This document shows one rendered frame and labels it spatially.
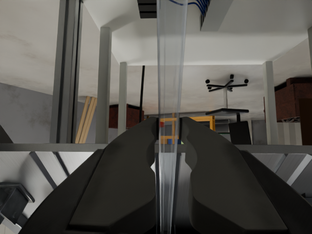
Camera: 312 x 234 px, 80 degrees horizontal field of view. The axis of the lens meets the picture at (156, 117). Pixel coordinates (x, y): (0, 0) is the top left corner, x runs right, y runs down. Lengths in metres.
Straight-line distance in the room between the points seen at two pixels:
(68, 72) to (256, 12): 0.51
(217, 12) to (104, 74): 0.34
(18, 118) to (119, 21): 3.85
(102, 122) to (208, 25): 0.40
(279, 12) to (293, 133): 9.12
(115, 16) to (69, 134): 0.35
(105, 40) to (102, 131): 0.28
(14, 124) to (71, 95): 3.85
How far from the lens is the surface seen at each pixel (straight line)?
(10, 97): 4.31
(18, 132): 4.34
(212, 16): 0.54
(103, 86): 0.59
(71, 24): 0.53
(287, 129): 9.67
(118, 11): 0.60
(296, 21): 0.74
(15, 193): 0.26
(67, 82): 0.47
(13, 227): 0.34
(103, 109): 0.57
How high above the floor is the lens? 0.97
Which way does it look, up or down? 7 degrees down
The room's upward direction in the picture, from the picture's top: 180 degrees counter-clockwise
